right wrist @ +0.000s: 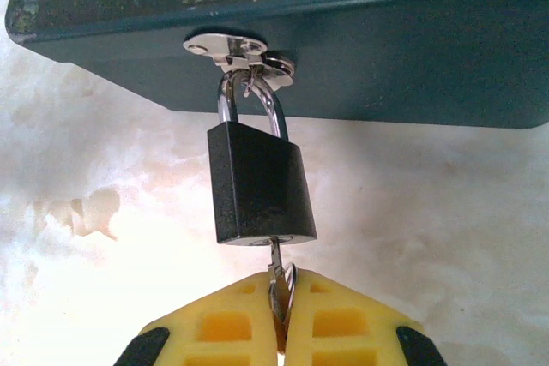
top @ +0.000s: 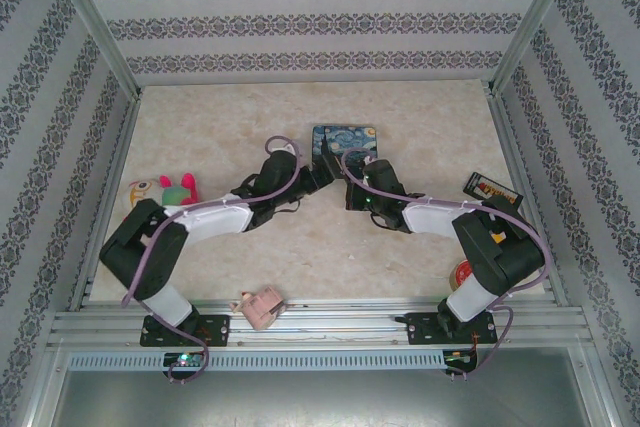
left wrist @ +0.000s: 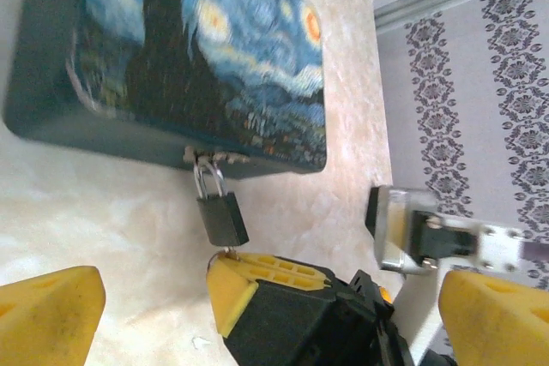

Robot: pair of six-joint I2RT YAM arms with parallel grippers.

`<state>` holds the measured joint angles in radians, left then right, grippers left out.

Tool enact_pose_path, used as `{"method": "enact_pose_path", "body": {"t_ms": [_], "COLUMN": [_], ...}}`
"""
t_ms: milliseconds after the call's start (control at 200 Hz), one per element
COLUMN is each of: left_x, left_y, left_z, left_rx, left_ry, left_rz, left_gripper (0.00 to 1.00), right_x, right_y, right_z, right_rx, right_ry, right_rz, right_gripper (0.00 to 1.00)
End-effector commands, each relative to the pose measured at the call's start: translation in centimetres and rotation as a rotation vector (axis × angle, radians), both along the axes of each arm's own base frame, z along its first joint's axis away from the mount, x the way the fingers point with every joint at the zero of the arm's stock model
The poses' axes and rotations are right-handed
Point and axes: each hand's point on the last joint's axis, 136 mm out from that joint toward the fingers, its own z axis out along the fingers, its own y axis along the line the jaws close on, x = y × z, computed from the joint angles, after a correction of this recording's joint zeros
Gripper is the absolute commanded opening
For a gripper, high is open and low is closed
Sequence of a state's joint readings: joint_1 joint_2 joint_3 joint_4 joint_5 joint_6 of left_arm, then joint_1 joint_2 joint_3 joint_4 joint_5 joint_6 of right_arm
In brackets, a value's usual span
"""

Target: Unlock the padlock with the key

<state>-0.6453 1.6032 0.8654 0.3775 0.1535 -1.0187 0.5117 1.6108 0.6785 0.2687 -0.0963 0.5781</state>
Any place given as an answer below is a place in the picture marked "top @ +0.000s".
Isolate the black box with orange print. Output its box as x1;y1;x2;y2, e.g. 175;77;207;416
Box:
463;171;525;209

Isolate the plush toy with pink limbs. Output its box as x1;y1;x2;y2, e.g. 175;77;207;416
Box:
122;172;201;222

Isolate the red round tape roll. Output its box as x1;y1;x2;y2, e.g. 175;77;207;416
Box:
449;260;477;291

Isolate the pink toy figure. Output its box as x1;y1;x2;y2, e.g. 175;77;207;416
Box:
228;285;287;332

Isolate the small circuit board with LED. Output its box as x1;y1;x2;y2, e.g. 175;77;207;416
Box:
443;349;479;373
163;350;207;374

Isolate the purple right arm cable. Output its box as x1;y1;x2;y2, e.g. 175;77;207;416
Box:
341;146;551;381

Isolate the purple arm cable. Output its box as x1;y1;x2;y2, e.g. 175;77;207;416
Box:
121;135;304;384
341;146;551;381

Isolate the wide aluminium base rail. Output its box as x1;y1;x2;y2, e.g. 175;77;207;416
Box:
47;296;596;351

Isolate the aluminium side rail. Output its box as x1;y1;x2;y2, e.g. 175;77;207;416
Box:
487;89;571;306
67;91;146;311

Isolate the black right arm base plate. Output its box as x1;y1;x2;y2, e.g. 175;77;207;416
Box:
404;311;499;347

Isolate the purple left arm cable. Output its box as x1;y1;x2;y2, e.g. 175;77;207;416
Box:
121;135;304;384

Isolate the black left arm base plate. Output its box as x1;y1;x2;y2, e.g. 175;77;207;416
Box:
139;314;231;348

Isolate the grey slotted cable duct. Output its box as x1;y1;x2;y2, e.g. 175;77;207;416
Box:
67;350;446;372

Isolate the aluminium frame post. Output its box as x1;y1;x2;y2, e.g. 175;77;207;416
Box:
39;0;144;98
489;0;586;98

